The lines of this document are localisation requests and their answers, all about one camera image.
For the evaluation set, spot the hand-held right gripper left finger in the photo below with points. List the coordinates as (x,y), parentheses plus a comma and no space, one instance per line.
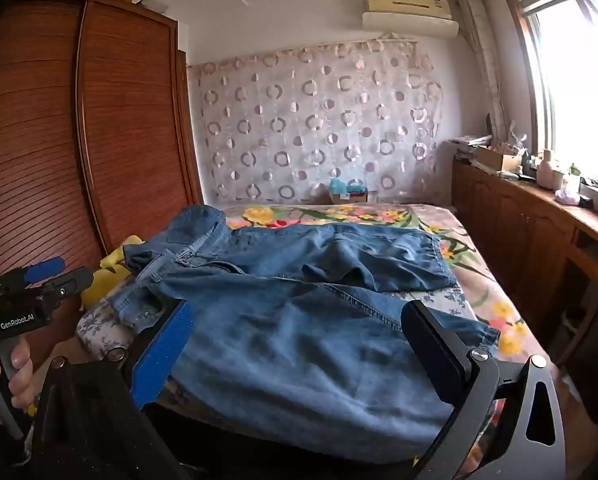
(165,355)

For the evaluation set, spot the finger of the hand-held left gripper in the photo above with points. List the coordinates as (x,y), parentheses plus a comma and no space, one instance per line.
(71,282)
(44,269)

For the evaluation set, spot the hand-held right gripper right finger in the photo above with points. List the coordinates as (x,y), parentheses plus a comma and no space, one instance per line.
(431,355)

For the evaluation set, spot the blue denim pants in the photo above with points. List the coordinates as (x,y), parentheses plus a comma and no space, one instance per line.
(299,330)

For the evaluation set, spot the person's left hand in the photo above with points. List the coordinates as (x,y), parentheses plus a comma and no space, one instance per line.
(21,370)

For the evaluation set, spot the yellow plush toy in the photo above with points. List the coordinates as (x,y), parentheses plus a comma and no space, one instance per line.
(101,280)

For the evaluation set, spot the blue floral white sheet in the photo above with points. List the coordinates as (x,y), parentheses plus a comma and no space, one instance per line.
(96,327)

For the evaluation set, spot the colourful floral blanket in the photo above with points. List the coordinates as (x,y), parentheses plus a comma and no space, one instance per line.
(479,270)

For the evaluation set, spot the wooden slatted wardrobe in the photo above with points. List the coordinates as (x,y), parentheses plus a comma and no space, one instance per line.
(79,135)

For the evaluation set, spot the wooden side cabinet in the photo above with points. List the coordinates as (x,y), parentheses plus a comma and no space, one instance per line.
(524,240)

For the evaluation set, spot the cardboard box with teal items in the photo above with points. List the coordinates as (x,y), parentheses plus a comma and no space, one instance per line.
(348,191)

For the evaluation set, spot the open cardboard box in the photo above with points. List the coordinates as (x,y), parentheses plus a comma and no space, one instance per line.
(499,160)

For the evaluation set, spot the pink tissue pack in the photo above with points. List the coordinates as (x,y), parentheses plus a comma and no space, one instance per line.
(568,197)

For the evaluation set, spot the stack of papers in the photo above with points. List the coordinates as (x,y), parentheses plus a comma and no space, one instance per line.
(471,146)

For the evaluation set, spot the pink bottle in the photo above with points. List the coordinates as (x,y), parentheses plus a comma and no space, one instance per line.
(545,172)

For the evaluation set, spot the white bottle with green top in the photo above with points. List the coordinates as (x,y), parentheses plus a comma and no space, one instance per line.
(572,180)

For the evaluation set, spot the circle patterned sheer curtain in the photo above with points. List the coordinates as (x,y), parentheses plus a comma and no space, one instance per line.
(319,125)

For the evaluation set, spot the white bundle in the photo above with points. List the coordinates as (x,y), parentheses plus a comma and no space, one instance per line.
(151,6)

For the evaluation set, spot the patterned window drape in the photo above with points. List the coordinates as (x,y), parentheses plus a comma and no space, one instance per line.
(486,60)

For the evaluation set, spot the window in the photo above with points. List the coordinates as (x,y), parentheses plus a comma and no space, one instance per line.
(569,85)

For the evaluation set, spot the wall air conditioner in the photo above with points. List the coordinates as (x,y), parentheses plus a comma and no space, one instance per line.
(409,12)

